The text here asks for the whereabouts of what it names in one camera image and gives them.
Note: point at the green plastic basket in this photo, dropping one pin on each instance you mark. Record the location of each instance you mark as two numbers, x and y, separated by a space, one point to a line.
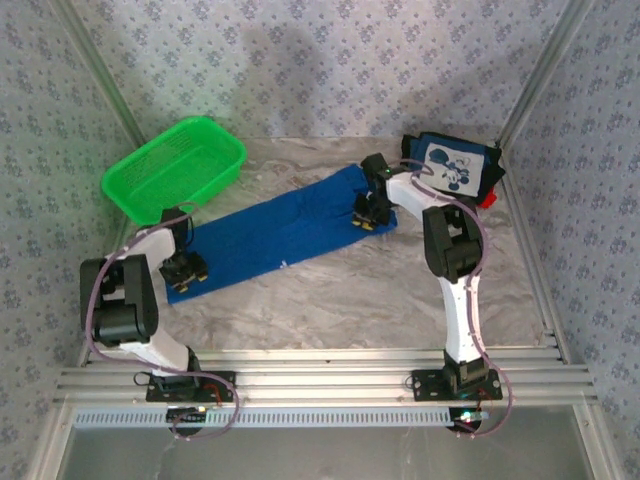
175 170

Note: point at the aluminium rail base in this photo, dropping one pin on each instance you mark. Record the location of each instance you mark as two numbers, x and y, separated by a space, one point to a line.
325 380

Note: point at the aluminium frame post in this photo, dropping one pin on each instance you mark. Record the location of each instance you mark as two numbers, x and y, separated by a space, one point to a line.
100 70
545 70

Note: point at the aluminium side rail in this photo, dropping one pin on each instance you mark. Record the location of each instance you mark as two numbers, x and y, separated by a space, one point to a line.
540 280
115 240

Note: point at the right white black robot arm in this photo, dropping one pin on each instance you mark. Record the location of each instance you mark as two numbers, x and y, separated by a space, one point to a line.
460 325

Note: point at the folded black t-shirt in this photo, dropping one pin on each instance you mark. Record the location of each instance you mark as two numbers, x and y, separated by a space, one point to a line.
495 167

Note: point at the folded navy cartoon print t-shirt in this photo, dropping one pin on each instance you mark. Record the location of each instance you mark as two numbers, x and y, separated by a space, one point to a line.
457 160

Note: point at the blue t-shirt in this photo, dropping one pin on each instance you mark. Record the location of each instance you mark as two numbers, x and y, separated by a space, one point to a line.
280 230

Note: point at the folded red t-shirt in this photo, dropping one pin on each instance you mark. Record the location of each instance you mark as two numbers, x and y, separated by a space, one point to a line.
487 199

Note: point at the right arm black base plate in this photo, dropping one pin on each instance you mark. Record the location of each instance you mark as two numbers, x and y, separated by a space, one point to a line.
425 387

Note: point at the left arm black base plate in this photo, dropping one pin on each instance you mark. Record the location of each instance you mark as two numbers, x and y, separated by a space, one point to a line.
222 387

